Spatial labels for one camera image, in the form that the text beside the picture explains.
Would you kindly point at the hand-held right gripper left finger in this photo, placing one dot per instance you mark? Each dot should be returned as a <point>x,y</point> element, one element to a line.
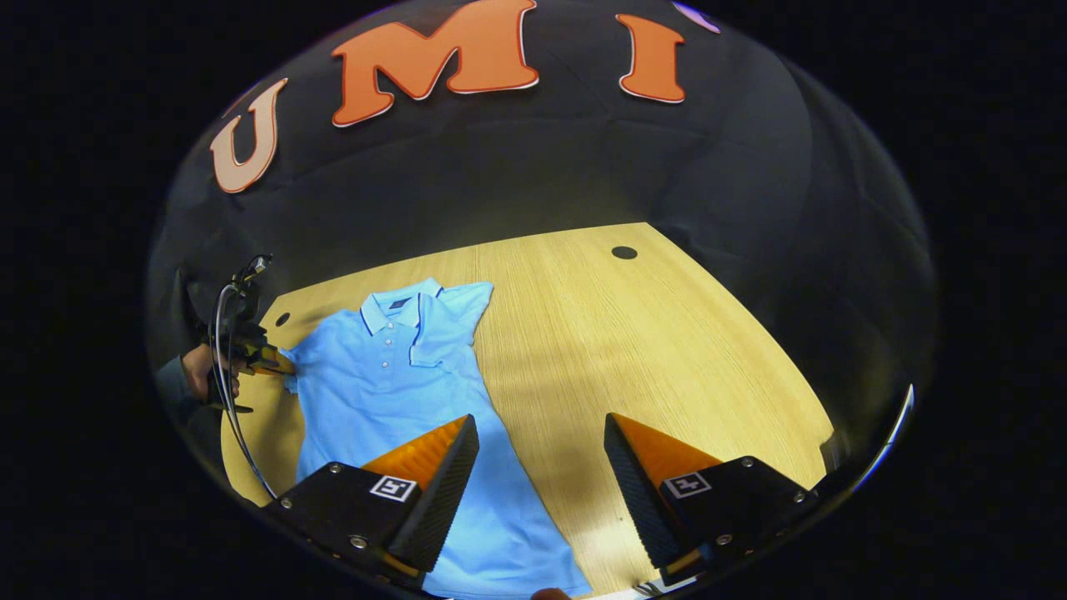
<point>438,500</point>

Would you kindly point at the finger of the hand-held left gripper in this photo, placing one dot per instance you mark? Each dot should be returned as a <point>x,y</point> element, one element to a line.
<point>271,361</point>

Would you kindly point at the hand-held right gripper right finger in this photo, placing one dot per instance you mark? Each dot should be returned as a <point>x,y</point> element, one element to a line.
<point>638,500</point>

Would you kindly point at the light blue T-shirt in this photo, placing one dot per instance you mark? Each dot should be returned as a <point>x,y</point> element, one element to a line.
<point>375,400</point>

